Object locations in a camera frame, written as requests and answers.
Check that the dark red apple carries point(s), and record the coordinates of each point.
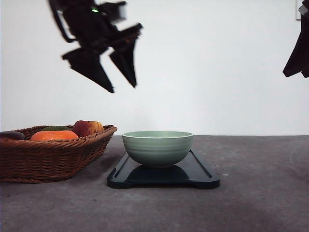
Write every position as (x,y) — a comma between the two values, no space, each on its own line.
(14,135)

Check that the brown wicker basket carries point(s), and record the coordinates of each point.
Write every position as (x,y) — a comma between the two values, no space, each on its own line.
(42,161)

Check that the red yellow apple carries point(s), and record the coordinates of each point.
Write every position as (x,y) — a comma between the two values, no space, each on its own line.
(83,128)

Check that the dark blue rectangular tray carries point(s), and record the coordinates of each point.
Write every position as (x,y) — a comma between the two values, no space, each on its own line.
(193,172)

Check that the white wall socket right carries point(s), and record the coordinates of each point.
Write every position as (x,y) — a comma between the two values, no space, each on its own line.
(297,13)

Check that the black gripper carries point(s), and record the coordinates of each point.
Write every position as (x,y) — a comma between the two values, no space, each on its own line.
(89,25)
(299,60)

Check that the orange fruit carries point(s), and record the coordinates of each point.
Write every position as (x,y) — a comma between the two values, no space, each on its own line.
(50,135)

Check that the green avocado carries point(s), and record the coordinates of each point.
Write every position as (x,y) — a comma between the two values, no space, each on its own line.
(58,128)

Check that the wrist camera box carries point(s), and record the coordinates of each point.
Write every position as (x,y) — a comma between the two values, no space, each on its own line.
(111,11)

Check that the green ceramic bowl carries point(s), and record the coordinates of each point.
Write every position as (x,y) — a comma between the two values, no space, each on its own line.
(157,149)

